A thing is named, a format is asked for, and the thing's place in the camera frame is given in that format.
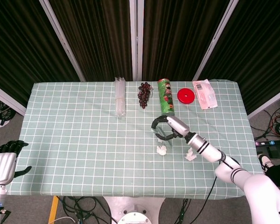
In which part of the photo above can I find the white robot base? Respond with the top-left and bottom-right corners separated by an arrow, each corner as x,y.
102,196 -> 166,224

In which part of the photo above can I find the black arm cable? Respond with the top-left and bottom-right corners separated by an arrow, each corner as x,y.
193,176 -> 218,224

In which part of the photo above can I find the pink white plastic package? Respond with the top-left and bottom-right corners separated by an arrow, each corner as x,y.
192,79 -> 218,110

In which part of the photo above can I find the green checked tablecloth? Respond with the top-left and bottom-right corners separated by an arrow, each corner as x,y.
8,80 -> 264,200

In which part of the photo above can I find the yellow floor tape strip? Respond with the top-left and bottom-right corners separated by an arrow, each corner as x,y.
48,195 -> 60,224

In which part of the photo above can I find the white black shoe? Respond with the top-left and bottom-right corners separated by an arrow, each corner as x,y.
258,153 -> 275,174

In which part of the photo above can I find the clear plastic straw bundle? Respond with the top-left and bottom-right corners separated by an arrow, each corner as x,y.
114,76 -> 127,120

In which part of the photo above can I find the crumpled white paper ball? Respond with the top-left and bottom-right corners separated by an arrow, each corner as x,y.
156,145 -> 168,156
185,147 -> 196,161

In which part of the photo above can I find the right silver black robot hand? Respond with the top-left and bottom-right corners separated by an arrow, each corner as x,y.
151,115 -> 190,142

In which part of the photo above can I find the red round lid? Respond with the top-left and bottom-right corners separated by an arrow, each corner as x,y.
177,88 -> 196,105

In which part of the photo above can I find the black trouser leg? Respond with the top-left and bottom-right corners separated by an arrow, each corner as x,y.
266,162 -> 280,187

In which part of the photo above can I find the white partition bottom rail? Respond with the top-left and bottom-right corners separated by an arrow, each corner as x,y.
0,81 -> 27,116
247,85 -> 280,119

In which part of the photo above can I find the green chips can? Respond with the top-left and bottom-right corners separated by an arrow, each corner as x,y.
157,78 -> 176,117

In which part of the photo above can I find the white partition frame post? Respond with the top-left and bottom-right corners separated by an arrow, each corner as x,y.
192,0 -> 240,81
39,0 -> 86,82
129,0 -> 145,81

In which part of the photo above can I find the dark curtain panel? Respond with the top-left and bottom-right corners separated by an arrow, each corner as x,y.
0,0 -> 79,108
142,0 -> 231,81
198,0 -> 280,112
48,0 -> 133,82

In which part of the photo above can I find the black floor cable bundle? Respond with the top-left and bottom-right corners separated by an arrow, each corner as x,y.
0,95 -> 17,122
249,95 -> 280,140
56,196 -> 114,224

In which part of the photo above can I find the white floor cable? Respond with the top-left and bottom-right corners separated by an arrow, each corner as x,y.
52,216 -> 77,224

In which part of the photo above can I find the dark red grape bunch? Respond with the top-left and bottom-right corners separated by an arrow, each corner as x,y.
137,82 -> 154,109

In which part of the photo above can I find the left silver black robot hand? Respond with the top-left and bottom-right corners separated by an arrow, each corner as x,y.
0,140 -> 32,186

